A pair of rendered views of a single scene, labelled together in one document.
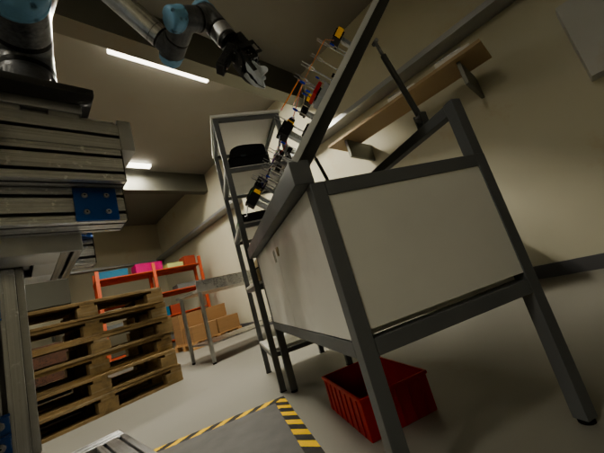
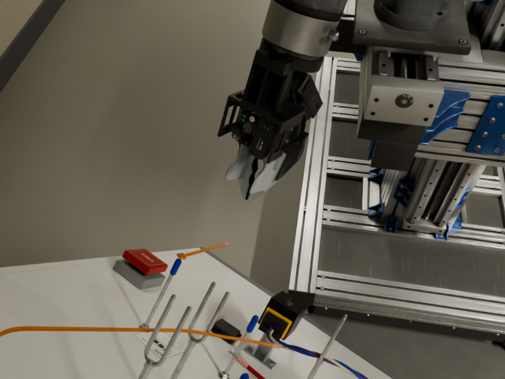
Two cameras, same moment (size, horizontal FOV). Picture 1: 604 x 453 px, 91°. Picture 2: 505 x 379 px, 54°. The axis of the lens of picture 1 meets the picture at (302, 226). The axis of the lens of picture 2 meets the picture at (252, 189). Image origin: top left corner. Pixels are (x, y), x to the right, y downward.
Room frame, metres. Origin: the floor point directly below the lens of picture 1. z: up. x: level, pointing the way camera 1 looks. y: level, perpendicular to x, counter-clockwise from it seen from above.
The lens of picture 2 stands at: (1.20, -0.23, 1.74)
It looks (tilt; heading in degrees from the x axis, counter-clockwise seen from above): 52 degrees down; 145
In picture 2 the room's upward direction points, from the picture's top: straight up
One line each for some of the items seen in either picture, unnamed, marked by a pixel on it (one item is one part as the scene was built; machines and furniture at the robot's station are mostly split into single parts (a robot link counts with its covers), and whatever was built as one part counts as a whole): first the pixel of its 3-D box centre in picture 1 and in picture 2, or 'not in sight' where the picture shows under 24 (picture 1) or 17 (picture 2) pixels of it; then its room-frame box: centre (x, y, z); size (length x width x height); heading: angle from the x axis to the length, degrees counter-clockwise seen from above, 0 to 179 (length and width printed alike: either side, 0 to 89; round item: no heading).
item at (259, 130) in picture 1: (271, 243); not in sight; (2.22, 0.25, 0.92); 0.60 x 0.50 x 1.85; 19
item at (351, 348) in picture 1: (359, 306); not in sight; (1.37, -0.14, 0.40); 1.18 x 0.60 x 0.80; 19
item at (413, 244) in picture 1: (347, 262); not in sight; (1.37, -0.15, 0.60); 1.17 x 0.58 x 0.40; 19
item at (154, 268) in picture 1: (156, 306); not in sight; (6.29, 3.43, 0.96); 2.15 x 0.57 x 1.93; 136
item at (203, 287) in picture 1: (252, 306); not in sight; (4.22, 0.98, 0.47); 1.75 x 0.66 x 0.94; 136
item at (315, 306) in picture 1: (301, 273); not in sight; (1.01, 0.05, 0.60); 0.55 x 0.03 x 0.39; 19
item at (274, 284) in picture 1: (274, 285); not in sight; (1.54, 0.22, 0.60); 0.55 x 0.02 x 0.39; 19
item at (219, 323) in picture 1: (207, 324); not in sight; (5.95, 2.33, 0.33); 1.12 x 0.79 x 0.65; 136
